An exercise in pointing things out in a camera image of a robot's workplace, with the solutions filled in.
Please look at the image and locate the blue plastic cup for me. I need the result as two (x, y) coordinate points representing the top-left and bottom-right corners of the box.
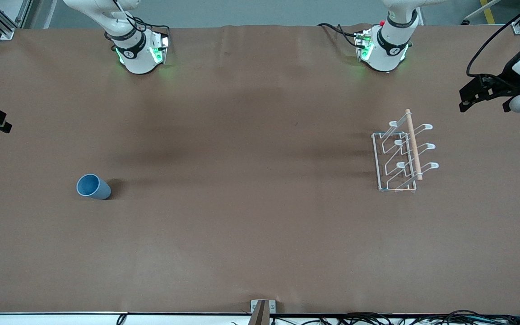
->
(76, 174), (112, 200)

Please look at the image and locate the brown table cover mat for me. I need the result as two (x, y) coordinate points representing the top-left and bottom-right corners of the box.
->
(0, 23), (520, 315)

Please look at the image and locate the white wire cup holder rack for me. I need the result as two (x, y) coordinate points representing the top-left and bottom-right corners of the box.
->
(371, 109), (440, 193)

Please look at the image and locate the black left arm base cable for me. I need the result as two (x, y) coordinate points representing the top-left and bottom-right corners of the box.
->
(318, 23), (364, 49)

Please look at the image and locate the black arm base cable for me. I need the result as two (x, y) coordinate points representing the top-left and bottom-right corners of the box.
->
(104, 0), (171, 46)
(318, 23), (364, 49)

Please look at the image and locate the black right arm base cable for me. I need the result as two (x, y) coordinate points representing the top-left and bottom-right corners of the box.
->
(104, 0), (171, 46)

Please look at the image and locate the metal bracket with post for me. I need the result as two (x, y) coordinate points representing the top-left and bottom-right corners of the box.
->
(250, 299), (277, 325)

